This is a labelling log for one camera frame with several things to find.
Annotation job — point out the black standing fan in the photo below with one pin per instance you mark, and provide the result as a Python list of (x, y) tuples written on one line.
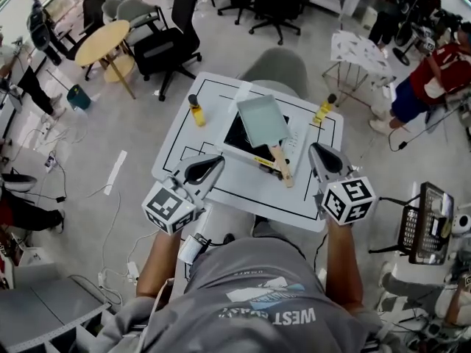
[(403, 42)]

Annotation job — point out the yellow oil bottle black cap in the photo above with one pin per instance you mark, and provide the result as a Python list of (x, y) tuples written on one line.
[(198, 115)]

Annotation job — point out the black mesh office chair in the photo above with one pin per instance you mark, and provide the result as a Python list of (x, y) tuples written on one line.
[(162, 48)]

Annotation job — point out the round wooden table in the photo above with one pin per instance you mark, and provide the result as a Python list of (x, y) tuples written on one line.
[(103, 40)]

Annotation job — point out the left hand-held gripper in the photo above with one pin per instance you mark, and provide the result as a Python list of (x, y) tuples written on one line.
[(167, 206)]

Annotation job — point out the white waist-worn device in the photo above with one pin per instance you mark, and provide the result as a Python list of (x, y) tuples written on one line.
[(191, 248)]

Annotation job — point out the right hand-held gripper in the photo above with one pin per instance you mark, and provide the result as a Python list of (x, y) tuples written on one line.
[(347, 199)]

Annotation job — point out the grey upholstered chair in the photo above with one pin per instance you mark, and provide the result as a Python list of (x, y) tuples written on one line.
[(274, 68)]

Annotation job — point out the white power strip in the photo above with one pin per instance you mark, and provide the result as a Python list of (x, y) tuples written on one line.
[(132, 271), (51, 161)]

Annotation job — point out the person's right forearm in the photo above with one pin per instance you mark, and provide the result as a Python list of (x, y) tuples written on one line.
[(344, 263)]

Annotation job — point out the grey storage cabinet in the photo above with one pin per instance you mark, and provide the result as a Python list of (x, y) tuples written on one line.
[(40, 307)]

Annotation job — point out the white tape strip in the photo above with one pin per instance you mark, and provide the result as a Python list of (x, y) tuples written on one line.
[(116, 171)]

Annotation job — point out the yellow square bottle brown cap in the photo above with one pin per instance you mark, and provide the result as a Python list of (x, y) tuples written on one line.
[(323, 112)]

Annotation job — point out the person's left forearm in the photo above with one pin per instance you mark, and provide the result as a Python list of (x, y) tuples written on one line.
[(158, 267)]

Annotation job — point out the grey-green armchair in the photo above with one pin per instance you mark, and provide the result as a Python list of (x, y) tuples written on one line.
[(134, 11)]

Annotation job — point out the small white round device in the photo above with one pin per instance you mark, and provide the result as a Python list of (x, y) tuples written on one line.
[(461, 223)]

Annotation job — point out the person's grey printed shirt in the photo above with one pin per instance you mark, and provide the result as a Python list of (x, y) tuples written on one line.
[(250, 307)]

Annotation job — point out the grey rectangular frying pan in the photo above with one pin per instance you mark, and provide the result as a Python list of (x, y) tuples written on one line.
[(261, 121)]

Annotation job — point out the white induction stove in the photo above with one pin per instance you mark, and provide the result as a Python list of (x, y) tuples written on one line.
[(296, 142)]

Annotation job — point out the translucent tape piece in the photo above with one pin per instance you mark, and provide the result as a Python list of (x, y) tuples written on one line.
[(244, 91)]

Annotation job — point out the teal waste bin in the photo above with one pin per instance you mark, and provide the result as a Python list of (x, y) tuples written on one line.
[(78, 98)]

